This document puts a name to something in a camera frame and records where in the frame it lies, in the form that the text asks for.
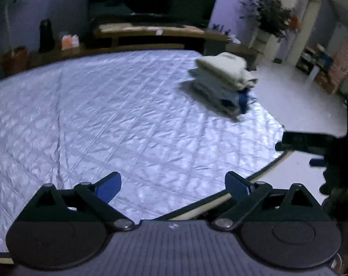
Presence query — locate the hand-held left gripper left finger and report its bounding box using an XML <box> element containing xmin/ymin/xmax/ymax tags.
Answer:
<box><xmin>13</xmin><ymin>172</ymin><xmax>135</xmax><ymax>231</ymax></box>

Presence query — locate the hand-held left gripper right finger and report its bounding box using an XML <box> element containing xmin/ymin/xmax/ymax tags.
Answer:
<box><xmin>211</xmin><ymin>171</ymin><xmax>334</xmax><ymax>232</ymax></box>

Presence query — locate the pale green sweatshirt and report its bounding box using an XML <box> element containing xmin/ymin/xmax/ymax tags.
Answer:
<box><xmin>195</xmin><ymin>52</ymin><xmax>259</xmax><ymax>90</ymax></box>

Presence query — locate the dark blue folded garment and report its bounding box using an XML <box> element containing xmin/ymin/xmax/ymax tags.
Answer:
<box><xmin>220</xmin><ymin>89</ymin><xmax>251</xmax><ymax>115</ymax></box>

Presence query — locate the cluttered storage shelf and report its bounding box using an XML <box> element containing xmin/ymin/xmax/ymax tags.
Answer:
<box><xmin>296</xmin><ymin>44</ymin><xmax>336</xmax><ymax>77</ymax></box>

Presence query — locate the light blue folded garment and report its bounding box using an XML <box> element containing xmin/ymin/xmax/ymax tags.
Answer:
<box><xmin>192</xmin><ymin>75</ymin><xmax>243</xmax><ymax>113</ymax></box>

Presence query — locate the white plant vase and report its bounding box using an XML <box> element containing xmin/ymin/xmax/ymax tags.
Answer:
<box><xmin>250</xmin><ymin>27</ymin><xmax>272</xmax><ymax>51</ymax></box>

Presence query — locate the dark wooden low cabinet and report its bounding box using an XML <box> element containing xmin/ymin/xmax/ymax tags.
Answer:
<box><xmin>27</xmin><ymin>43</ymin><xmax>186</xmax><ymax>70</ymax></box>

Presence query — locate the leafy plant in white pot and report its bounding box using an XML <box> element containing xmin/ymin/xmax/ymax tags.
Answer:
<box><xmin>239</xmin><ymin>0</ymin><xmax>302</xmax><ymax>42</ymax></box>

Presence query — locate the small lavender bunch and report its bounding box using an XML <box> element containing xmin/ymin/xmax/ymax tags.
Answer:
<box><xmin>210</xmin><ymin>23</ymin><xmax>232</xmax><ymax>35</ymax></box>

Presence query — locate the orange tissue pack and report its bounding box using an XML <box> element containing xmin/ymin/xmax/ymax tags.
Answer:
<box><xmin>61</xmin><ymin>34</ymin><xmax>80</xmax><ymax>50</ymax></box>

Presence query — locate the terracotta potted plant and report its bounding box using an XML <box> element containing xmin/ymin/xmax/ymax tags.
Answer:
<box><xmin>0</xmin><ymin>0</ymin><xmax>32</xmax><ymax>77</ymax></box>

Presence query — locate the black speaker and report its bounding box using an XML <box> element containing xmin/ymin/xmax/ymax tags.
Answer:
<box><xmin>39</xmin><ymin>20</ymin><xmax>55</xmax><ymax>54</ymax></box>

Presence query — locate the light wooden bench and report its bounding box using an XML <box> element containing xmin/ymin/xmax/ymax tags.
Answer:
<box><xmin>93</xmin><ymin>23</ymin><xmax>232</xmax><ymax>47</ymax></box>

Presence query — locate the wooden bed frame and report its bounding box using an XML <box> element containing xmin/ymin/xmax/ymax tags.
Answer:
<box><xmin>0</xmin><ymin>149</ymin><xmax>294</xmax><ymax>265</ymax></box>

